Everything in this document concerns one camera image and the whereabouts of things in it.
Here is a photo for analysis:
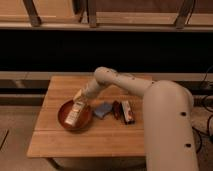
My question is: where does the white labelled bottle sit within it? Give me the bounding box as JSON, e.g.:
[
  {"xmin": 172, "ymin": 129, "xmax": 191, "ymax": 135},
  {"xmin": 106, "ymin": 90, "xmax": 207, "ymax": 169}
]
[{"xmin": 65, "ymin": 102, "xmax": 85, "ymax": 126}]

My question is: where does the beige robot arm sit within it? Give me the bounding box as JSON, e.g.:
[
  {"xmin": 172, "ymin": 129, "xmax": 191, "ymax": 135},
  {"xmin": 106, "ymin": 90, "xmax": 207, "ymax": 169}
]
[{"xmin": 74, "ymin": 67, "xmax": 199, "ymax": 171}]

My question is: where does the orange ceramic bowl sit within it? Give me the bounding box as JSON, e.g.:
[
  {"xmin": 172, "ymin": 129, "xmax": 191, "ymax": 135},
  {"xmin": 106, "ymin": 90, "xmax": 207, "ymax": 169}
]
[{"xmin": 58, "ymin": 100, "xmax": 92, "ymax": 131}]

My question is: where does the blue sponge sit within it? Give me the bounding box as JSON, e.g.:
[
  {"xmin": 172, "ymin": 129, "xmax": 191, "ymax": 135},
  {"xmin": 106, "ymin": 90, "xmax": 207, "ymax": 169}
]
[{"xmin": 94, "ymin": 102, "xmax": 112, "ymax": 119}]

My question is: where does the dark red small object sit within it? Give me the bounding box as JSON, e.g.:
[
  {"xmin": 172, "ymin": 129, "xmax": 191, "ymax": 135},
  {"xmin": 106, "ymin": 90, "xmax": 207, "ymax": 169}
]
[{"xmin": 113, "ymin": 101, "xmax": 120, "ymax": 120}]

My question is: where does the wooden table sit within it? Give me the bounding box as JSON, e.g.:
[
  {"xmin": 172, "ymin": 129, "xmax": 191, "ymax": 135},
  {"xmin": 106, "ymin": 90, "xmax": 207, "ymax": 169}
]
[{"xmin": 27, "ymin": 76, "xmax": 145, "ymax": 158}]

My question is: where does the red white snack box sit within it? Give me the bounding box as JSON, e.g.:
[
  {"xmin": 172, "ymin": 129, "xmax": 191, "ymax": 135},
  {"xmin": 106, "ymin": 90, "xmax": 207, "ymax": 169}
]
[{"xmin": 121, "ymin": 101, "xmax": 135, "ymax": 124}]

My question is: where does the wooden shelf rail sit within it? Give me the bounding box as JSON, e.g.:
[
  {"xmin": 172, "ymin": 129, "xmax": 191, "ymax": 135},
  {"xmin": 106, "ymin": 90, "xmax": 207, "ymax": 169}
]
[{"xmin": 0, "ymin": 0, "xmax": 213, "ymax": 32}]

